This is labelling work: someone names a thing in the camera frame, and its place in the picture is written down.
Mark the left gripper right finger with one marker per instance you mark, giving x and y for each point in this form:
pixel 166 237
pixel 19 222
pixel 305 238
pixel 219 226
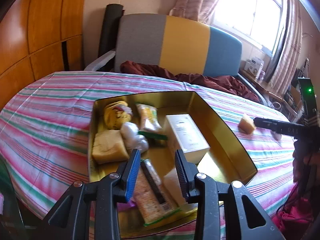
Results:
pixel 244 216

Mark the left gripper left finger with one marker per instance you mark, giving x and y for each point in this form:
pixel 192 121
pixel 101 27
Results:
pixel 69 217

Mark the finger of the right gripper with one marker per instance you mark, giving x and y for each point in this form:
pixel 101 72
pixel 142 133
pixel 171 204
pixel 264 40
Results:
pixel 279 127

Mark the purple snack packet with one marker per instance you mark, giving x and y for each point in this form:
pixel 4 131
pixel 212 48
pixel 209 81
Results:
pixel 121 207

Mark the yellow sponge block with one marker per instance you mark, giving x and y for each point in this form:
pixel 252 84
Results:
pixel 246 124

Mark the green soda cracker pack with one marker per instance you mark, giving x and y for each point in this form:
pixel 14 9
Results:
pixel 150 196

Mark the cream sock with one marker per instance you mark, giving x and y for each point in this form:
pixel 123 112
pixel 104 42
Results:
pixel 172 184

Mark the beige paper box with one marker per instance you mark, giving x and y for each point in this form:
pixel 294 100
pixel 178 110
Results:
pixel 183 134

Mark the plastic bundle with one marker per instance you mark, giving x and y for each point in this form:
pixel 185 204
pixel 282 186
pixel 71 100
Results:
pixel 132 139

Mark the Weidan cracker pack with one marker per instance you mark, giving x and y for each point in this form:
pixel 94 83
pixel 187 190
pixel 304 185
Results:
pixel 149 125

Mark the person right hand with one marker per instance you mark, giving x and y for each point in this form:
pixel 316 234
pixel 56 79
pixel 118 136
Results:
pixel 305 165

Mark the wooden side desk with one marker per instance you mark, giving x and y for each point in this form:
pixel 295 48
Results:
pixel 266 90

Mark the pink curtain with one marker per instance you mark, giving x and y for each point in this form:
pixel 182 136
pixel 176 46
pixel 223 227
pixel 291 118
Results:
pixel 284 62

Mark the maroon blanket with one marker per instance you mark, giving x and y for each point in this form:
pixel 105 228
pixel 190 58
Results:
pixel 227 84

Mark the white carton on desk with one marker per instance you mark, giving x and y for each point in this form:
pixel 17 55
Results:
pixel 254 66

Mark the striped bed sheet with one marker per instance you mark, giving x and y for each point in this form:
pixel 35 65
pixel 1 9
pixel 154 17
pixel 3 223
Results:
pixel 44 134

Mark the gold tin box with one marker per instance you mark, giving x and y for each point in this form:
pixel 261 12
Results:
pixel 226 161

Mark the window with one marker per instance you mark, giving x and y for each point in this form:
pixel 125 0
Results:
pixel 255 21

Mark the tricolour headboard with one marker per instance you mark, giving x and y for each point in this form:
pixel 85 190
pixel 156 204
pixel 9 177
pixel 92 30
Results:
pixel 177 44

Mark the wooden wardrobe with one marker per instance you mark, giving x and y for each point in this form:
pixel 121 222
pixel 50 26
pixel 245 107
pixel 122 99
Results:
pixel 38 38

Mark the black rolled mat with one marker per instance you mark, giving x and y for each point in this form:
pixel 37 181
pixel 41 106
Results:
pixel 110 26

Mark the grey bed frame rail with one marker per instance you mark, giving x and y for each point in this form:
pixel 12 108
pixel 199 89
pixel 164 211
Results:
pixel 100 62

